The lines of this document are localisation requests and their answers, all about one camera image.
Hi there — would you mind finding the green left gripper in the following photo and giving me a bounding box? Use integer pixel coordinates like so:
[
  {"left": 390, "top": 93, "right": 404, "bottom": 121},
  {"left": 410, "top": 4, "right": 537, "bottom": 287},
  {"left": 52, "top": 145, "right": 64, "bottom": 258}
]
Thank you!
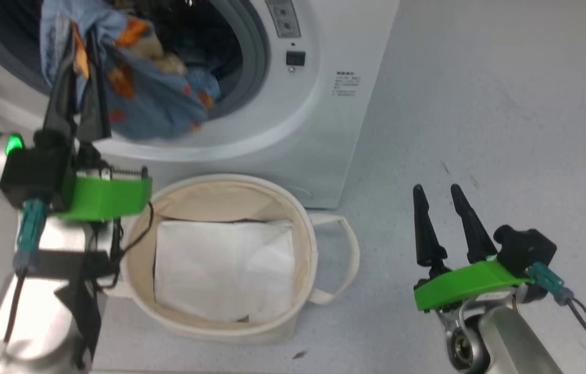
[{"left": 43, "top": 23, "right": 153, "bottom": 223}]

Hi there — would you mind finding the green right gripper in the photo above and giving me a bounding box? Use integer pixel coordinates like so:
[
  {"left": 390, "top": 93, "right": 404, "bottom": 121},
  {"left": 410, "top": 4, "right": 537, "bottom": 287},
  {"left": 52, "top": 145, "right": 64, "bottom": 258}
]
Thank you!
[{"left": 412, "top": 184, "right": 535, "bottom": 313}]

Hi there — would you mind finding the blue orange patterned garment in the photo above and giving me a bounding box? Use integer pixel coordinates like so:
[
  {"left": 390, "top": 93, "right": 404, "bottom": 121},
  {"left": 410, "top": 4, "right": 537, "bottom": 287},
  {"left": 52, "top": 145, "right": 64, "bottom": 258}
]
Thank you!
[{"left": 39, "top": 0, "right": 221, "bottom": 141}]

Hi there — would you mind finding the cream canvas laundry basket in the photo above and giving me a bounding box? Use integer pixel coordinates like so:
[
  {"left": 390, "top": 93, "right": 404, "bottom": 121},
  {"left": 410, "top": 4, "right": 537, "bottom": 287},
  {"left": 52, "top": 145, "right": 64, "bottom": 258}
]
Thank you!
[{"left": 100, "top": 174, "right": 361, "bottom": 344}]

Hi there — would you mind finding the white front-load washing machine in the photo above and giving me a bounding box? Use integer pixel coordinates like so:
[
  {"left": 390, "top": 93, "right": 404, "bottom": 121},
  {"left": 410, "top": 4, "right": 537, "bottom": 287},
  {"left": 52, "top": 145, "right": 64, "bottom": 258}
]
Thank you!
[{"left": 0, "top": 0, "right": 400, "bottom": 209}]

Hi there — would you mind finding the small printed text label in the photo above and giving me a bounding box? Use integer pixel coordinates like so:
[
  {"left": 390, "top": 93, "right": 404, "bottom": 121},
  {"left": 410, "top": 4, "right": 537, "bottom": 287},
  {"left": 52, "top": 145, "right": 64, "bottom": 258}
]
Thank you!
[{"left": 332, "top": 72, "right": 361, "bottom": 97}]

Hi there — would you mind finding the white folded sheet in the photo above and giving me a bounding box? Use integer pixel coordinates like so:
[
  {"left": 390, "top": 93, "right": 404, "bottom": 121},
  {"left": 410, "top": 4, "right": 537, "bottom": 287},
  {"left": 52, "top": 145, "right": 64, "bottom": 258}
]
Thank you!
[{"left": 154, "top": 219, "right": 296, "bottom": 324}]

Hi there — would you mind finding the right arm cable teal plug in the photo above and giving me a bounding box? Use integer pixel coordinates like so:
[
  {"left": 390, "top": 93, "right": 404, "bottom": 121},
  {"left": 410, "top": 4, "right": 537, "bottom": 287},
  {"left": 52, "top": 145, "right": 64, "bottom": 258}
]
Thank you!
[{"left": 528, "top": 261, "right": 586, "bottom": 374}]

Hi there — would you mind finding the arm cable teal plug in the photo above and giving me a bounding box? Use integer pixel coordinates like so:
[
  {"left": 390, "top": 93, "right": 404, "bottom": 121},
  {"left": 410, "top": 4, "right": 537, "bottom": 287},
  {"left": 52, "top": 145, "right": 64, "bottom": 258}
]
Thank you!
[
  {"left": 5, "top": 198, "right": 49, "bottom": 343},
  {"left": 528, "top": 261, "right": 586, "bottom": 374}
]

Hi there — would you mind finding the left arm cable teal plug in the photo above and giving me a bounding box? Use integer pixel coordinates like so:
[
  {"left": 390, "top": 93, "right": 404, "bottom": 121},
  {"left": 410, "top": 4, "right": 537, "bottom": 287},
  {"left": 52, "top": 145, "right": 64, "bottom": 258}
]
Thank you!
[{"left": 5, "top": 198, "right": 49, "bottom": 343}]

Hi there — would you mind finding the thin black looped cable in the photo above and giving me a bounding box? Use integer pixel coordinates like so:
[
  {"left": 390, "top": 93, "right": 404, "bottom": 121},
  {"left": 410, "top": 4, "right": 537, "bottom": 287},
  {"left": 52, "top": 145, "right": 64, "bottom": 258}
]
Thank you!
[{"left": 97, "top": 202, "right": 154, "bottom": 289}]

